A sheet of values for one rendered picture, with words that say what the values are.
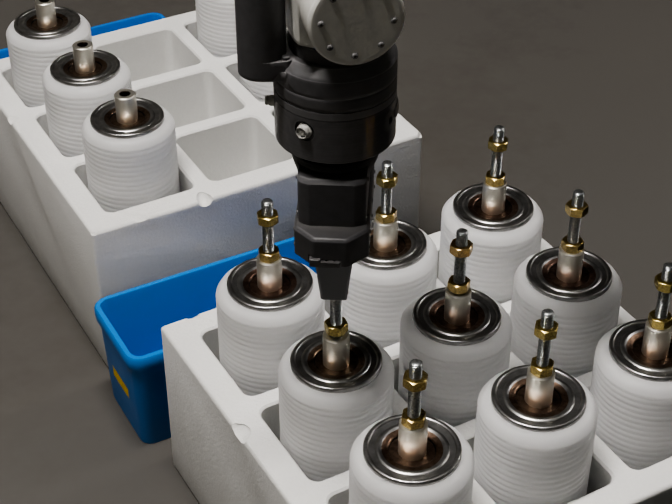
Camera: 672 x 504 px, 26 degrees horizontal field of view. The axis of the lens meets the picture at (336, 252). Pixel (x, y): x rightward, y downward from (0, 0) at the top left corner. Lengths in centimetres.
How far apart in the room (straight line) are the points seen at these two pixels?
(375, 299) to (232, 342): 13
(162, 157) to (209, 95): 27
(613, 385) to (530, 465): 11
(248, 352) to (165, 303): 26
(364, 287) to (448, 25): 98
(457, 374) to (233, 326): 20
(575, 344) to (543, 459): 17
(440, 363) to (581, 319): 14
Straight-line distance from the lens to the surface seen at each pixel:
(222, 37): 177
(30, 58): 169
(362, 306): 131
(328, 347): 117
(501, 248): 135
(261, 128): 164
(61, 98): 159
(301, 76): 100
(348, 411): 117
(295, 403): 118
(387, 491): 110
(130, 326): 152
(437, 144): 193
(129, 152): 148
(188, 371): 131
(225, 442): 128
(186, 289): 152
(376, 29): 96
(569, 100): 205
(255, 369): 128
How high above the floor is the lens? 104
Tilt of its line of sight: 37 degrees down
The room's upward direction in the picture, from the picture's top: straight up
